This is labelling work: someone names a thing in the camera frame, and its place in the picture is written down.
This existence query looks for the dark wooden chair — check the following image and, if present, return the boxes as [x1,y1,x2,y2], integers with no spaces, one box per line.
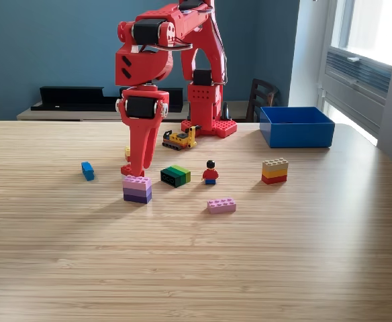
[245,78,280,123]

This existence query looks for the yellow toy digger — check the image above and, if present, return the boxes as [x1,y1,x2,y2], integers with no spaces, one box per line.
[162,125,202,151]

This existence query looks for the toy figure red shirt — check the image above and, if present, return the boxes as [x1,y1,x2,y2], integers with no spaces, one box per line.
[201,160,219,186]

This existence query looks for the red and white brick stack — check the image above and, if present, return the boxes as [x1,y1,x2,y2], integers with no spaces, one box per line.
[120,164,146,178]

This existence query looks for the pale wooden sideboard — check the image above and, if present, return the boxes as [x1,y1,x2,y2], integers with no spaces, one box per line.
[16,100,260,122]

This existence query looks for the pink purple brick stack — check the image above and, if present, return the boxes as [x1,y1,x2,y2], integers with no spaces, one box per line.
[121,174,152,205]

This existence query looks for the tan orange red brick stack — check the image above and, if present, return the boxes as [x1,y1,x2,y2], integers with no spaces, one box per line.
[261,157,289,185]

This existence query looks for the green brick stack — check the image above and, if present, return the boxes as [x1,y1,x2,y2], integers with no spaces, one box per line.
[160,164,192,189]

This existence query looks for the window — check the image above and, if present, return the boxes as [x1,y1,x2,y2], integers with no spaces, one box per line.
[330,0,392,66]

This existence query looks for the blue plastic bin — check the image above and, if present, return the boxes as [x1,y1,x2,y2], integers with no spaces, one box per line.
[259,106,336,149]

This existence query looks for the grey wall heater unit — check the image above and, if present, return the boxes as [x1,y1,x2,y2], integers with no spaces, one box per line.
[322,46,392,138]

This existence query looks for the blue brick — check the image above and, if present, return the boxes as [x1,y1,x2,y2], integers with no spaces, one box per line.
[81,161,95,182]

